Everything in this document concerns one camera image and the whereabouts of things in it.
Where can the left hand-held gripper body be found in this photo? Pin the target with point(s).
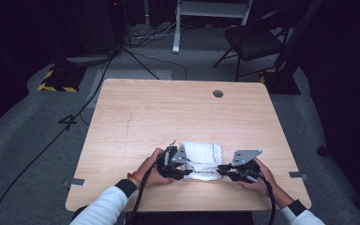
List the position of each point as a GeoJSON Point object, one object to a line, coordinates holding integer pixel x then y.
{"type": "Point", "coordinates": [168, 164]}

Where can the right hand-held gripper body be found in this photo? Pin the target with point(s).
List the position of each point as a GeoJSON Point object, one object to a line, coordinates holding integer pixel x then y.
{"type": "Point", "coordinates": [243, 172]}

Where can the white towel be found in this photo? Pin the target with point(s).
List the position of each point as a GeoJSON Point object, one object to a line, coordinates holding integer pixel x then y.
{"type": "Point", "coordinates": [203, 156]}

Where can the person's left hand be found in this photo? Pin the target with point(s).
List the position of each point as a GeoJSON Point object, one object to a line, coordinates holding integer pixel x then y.
{"type": "Point", "coordinates": [151, 175]}

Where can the person's right hand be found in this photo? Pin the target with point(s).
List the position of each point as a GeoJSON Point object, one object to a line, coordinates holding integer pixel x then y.
{"type": "Point", "coordinates": [264, 184]}

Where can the person's dark lap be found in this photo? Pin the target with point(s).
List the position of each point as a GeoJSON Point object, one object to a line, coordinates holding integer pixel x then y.
{"type": "Point", "coordinates": [193, 218]}

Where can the grey tape piece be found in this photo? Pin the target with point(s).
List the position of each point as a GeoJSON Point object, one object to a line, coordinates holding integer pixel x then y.
{"type": "Point", "coordinates": [75, 181]}
{"type": "Point", "coordinates": [298, 175]}

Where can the small black floor object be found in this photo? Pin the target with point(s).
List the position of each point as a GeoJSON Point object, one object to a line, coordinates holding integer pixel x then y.
{"type": "Point", "coordinates": [322, 150]}

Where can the black slanted stand with base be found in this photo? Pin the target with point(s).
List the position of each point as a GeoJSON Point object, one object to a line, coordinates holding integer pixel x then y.
{"type": "Point", "coordinates": [282, 81]}

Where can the black folding chair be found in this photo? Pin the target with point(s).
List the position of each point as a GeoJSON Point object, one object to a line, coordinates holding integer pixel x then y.
{"type": "Point", "coordinates": [251, 42]}

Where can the black stand with striped base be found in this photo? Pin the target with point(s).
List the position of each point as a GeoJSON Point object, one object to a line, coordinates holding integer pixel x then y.
{"type": "Point", "coordinates": [62, 78]}

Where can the white desk frame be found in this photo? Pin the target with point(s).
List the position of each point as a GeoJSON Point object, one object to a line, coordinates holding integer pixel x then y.
{"type": "Point", "coordinates": [177, 31]}

